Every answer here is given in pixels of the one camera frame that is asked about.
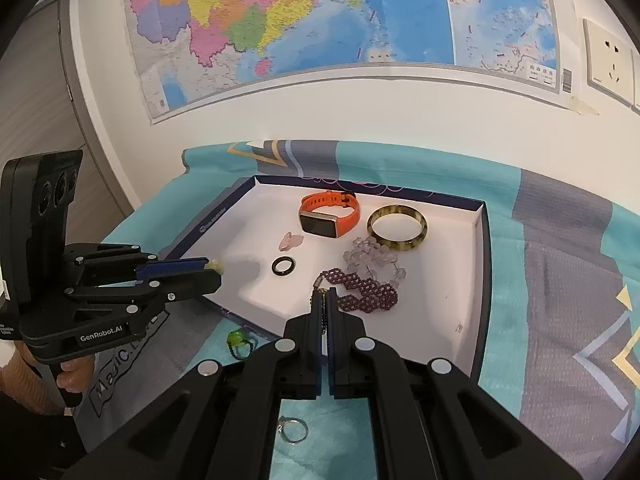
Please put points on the wall map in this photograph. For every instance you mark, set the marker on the wall map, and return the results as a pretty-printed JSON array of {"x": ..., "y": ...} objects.
[{"x": 300, "y": 10}]

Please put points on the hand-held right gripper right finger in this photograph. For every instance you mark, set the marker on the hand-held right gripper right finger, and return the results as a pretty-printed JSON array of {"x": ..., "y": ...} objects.
[{"x": 340, "y": 360}]

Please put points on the pink heart stone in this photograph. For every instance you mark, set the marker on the pink heart stone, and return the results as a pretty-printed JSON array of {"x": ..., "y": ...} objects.
[{"x": 290, "y": 242}]

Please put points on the white wall socket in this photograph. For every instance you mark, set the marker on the white wall socket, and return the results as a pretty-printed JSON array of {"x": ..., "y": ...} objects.
[{"x": 610, "y": 60}]

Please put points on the teal and grey printed blanket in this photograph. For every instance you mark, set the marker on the teal and grey printed blanket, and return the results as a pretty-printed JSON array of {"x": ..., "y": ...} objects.
[{"x": 550, "y": 335}]

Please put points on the piece of tape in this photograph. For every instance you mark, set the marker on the piece of tape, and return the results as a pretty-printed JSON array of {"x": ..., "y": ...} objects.
[{"x": 582, "y": 106}]

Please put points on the dark blue shallow box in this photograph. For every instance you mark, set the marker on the dark blue shallow box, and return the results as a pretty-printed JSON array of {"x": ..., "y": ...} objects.
[{"x": 440, "y": 285}]

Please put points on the person's left hand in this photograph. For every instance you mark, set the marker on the person's left hand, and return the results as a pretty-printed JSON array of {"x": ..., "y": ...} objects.
[{"x": 77, "y": 375}]

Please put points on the amber bangle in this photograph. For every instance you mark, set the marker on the amber bangle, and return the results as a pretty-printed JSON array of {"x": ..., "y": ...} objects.
[{"x": 400, "y": 245}]

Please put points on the orange smart watch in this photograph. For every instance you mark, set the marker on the orange smart watch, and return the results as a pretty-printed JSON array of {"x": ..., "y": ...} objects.
[{"x": 320, "y": 222}]

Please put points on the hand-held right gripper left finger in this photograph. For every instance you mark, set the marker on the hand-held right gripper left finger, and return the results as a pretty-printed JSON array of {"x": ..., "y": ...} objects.
[{"x": 321, "y": 360}]

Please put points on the person's dark jacket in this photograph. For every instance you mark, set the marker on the person's dark jacket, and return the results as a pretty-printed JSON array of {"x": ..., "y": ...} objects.
[{"x": 30, "y": 445}]

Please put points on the grey cabinet door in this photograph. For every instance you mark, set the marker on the grey cabinet door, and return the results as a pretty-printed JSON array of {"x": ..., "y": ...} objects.
[{"x": 40, "y": 85}]

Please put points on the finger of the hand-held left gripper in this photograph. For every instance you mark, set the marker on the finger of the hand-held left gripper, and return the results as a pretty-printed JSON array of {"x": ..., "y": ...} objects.
[
  {"x": 170, "y": 266},
  {"x": 190, "y": 285}
]

